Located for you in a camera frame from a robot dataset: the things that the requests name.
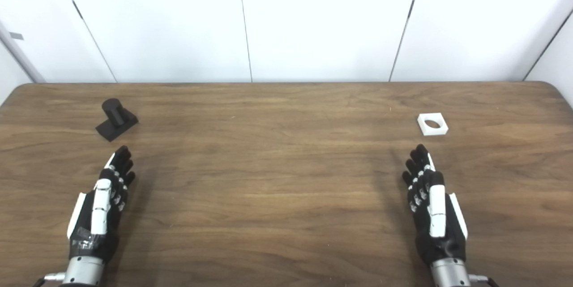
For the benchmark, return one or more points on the small gray wall tag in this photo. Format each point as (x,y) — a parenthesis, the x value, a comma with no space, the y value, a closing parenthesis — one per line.
(16,36)

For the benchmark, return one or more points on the white square piece with hole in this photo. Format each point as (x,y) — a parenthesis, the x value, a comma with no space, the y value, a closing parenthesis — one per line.
(438,131)

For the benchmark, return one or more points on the black white robot left hand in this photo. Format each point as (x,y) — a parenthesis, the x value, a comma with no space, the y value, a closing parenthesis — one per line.
(100,206)

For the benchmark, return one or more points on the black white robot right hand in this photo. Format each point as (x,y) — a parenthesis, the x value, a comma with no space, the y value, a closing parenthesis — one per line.
(436,208)

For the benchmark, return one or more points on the black peg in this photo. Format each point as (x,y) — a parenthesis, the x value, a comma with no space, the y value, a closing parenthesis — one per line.
(114,119)

